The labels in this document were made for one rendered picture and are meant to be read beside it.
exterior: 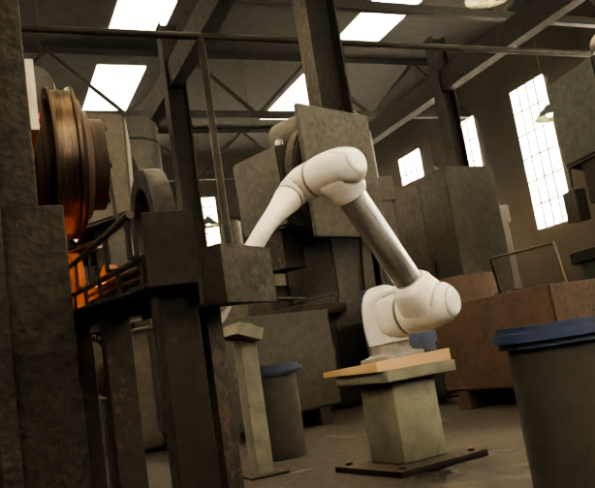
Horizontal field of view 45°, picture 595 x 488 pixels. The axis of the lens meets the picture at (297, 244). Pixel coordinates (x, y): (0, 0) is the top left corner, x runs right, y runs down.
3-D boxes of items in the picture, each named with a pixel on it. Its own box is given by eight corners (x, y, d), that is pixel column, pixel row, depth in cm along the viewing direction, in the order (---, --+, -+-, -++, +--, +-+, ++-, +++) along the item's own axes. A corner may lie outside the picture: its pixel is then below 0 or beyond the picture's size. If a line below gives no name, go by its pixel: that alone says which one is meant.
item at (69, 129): (67, 224, 193) (49, 59, 200) (52, 257, 235) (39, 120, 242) (91, 222, 195) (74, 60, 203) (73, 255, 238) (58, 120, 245)
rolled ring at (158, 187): (144, 180, 124) (125, 181, 122) (171, 155, 107) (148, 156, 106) (155, 288, 122) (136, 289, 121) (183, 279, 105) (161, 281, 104)
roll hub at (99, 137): (97, 197, 207) (86, 105, 211) (84, 220, 232) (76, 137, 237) (116, 196, 209) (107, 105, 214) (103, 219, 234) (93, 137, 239)
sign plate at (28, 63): (30, 129, 171) (23, 58, 174) (25, 163, 194) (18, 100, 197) (41, 129, 172) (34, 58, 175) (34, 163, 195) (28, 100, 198)
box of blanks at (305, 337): (213, 450, 410) (196, 316, 422) (147, 450, 473) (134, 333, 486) (347, 419, 475) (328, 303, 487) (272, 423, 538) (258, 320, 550)
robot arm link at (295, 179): (266, 187, 249) (295, 174, 240) (290, 162, 261) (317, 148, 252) (288, 217, 252) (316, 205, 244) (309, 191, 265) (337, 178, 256)
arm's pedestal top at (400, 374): (401, 375, 291) (399, 365, 292) (456, 369, 265) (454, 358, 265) (336, 386, 275) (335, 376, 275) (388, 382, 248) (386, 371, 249)
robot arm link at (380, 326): (385, 345, 283) (372, 290, 287) (422, 337, 271) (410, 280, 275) (360, 350, 271) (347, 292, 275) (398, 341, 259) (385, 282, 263)
